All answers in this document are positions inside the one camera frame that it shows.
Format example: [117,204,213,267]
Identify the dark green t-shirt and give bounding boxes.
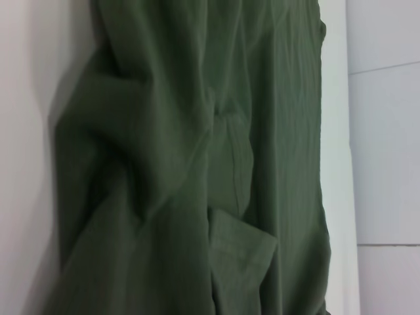
[48,0,333,315]

